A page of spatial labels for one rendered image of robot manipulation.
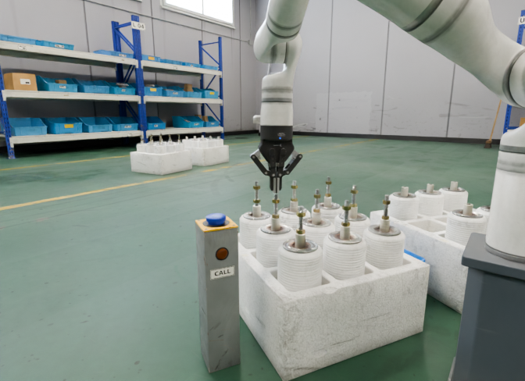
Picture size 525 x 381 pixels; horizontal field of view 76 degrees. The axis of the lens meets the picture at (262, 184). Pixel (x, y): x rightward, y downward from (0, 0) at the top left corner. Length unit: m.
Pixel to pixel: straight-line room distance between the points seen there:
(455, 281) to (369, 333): 0.33
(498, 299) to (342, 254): 0.28
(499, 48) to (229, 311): 0.66
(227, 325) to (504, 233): 0.53
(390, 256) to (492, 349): 0.26
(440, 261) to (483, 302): 0.42
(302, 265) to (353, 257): 0.13
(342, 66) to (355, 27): 0.78
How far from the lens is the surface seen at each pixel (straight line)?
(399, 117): 7.21
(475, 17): 0.56
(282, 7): 0.65
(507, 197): 0.65
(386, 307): 0.85
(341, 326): 0.79
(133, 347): 0.91
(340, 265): 0.77
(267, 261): 0.81
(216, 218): 0.66
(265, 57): 0.76
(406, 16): 0.54
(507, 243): 0.67
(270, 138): 0.75
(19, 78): 5.05
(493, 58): 0.65
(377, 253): 0.84
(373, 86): 7.39
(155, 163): 3.05
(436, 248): 1.09
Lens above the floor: 0.53
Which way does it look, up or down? 12 degrees down
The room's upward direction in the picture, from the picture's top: straight up
